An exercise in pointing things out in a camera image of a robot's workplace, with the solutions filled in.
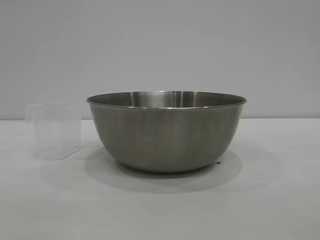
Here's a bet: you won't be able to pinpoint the clear plastic measuring cup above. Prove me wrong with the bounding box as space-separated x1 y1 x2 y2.
24 102 82 161

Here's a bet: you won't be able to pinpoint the stainless steel mixing bowl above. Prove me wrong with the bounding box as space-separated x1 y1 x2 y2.
86 90 248 174

